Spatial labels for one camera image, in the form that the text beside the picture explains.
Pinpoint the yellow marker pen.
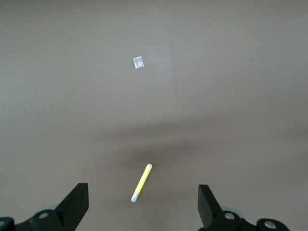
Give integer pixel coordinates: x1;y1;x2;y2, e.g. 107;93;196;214
130;163;154;204

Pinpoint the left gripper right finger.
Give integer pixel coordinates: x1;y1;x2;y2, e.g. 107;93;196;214
198;184;291;231

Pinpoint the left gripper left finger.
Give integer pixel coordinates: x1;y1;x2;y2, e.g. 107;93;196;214
0;182;90;231

